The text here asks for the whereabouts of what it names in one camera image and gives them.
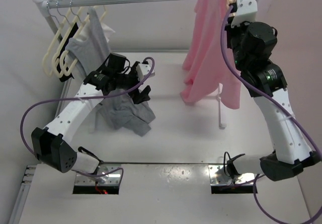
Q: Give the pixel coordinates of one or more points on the metal base plate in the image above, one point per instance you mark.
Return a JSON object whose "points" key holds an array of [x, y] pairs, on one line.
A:
{"points": [[219, 178], [110, 175]]}

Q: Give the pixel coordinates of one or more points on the pink t shirt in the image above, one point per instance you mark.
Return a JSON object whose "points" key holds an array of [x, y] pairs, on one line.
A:
{"points": [[204, 63]]}

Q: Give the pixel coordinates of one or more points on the cream hanger with black garment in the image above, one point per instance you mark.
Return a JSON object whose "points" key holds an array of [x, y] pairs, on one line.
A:
{"points": [[59, 68]]}

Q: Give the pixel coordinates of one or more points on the cream hanger with grey shirt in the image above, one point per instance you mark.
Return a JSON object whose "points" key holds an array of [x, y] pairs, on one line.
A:
{"points": [[89, 49]]}

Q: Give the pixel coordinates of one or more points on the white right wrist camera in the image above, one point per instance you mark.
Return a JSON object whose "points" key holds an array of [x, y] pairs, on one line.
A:
{"points": [[246, 12]]}

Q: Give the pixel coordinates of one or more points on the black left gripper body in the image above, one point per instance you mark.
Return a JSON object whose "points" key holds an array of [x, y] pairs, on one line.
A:
{"points": [[132, 79]]}

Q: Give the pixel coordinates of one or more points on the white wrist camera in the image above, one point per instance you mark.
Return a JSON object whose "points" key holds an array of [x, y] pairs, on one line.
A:
{"points": [[143, 70], [246, 12]]}

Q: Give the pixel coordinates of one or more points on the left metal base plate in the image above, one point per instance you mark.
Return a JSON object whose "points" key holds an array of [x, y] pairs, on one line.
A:
{"points": [[110, 175]]}

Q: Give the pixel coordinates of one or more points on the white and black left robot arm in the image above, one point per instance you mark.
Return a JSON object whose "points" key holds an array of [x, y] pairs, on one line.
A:
{"points": [[51, 143]]}

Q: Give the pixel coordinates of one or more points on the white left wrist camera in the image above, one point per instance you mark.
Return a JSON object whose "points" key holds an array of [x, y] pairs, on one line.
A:
{"points": [[143, 70]]}

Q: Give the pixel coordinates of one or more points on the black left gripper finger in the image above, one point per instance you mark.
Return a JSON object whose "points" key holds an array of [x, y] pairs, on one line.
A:
{"points": [[145, 93], [139, 98]]}

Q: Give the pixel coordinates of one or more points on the grey shirt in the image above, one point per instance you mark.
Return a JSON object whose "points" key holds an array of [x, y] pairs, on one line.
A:
{"points": [[117, 107]]}

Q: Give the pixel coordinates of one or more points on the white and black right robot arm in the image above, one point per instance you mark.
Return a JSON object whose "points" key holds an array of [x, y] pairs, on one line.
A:
{"points": [[246, 50]]}

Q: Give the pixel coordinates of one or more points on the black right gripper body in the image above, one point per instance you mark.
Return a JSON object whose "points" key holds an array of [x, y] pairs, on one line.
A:
{"points": [[235, 34]]}

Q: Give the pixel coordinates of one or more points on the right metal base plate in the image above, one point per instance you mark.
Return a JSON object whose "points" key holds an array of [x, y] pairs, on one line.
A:
{"points": [[219, 178]]}

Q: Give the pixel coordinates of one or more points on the cream hanger far left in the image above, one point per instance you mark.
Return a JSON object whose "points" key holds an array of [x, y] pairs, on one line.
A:
{"points": [[58, 23]]}

